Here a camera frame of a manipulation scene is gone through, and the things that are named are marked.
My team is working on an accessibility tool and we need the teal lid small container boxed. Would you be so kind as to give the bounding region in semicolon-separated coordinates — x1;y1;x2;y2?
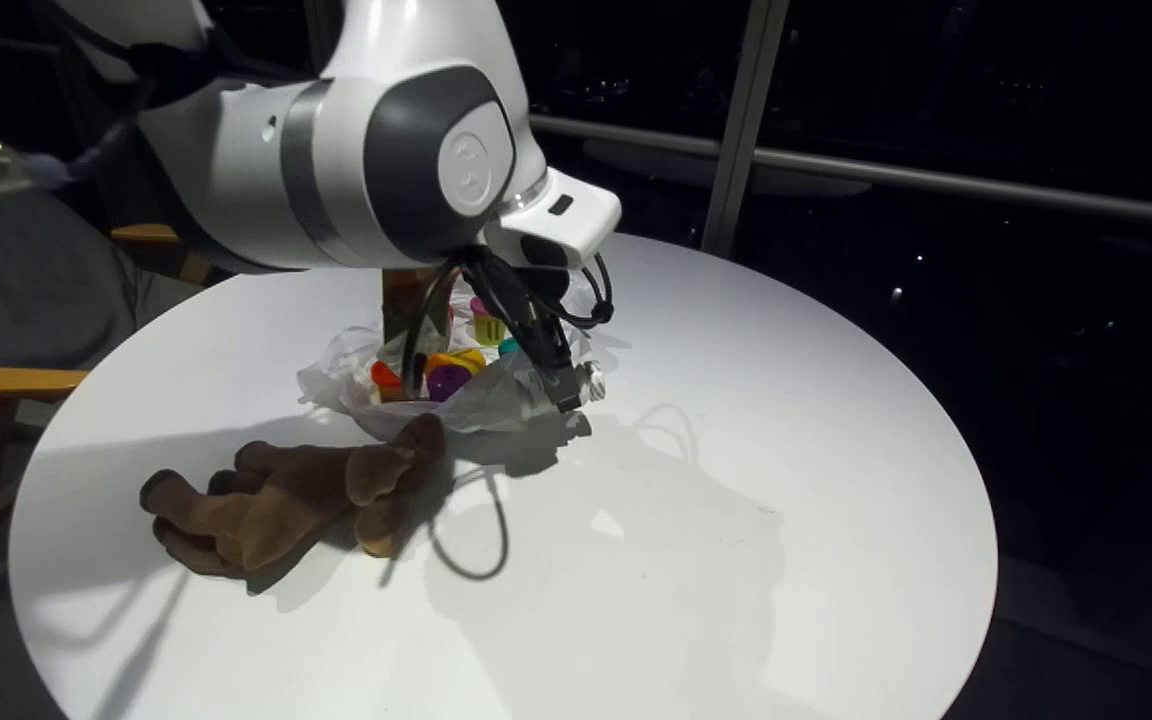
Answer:
497;337;525;360

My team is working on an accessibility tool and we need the yellow lid container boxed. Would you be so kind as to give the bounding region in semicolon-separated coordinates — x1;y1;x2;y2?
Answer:
428;347;490;377

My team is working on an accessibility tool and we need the purple lid small container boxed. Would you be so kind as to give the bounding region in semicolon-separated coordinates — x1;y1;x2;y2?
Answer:
428;367;474;402

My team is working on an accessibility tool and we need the orange lid small container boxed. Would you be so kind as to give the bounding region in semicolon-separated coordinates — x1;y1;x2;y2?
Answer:
368;360;410;398

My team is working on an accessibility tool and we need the brown deer plush toy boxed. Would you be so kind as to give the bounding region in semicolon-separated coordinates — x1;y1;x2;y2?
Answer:
140;415;444;589

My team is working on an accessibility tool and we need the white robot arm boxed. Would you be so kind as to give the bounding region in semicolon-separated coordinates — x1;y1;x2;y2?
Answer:
57;0;621;268

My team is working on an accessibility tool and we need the white plastic bag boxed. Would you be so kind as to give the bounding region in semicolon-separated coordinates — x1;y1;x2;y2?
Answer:
296;278;606;472

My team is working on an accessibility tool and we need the metal window railing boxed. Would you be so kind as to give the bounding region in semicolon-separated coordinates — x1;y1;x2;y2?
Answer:
503;0;1152;248

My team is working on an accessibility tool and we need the wooden armchair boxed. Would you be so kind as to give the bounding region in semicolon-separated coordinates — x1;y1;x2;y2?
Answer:
0;123;230;604

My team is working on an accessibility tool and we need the black camera cable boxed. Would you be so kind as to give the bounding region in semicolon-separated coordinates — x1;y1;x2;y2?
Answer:
399;243;618;402

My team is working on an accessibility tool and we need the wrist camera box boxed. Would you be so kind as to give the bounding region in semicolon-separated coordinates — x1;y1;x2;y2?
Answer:
380;268;456;347

